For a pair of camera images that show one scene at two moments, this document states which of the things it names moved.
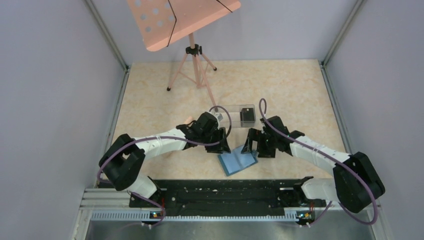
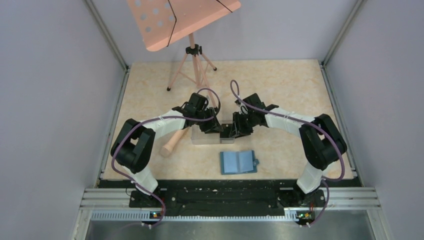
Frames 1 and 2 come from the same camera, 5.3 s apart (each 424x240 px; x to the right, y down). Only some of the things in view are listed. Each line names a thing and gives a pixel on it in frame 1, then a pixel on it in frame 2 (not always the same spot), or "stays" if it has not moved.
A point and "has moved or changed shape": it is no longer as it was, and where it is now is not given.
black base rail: [226, 198] stays
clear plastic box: [241, 116] has moved or changed shape
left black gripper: [219, 148] to [213, 126]
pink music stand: [163, 22] stays
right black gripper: [257, 135] to [238, 130]
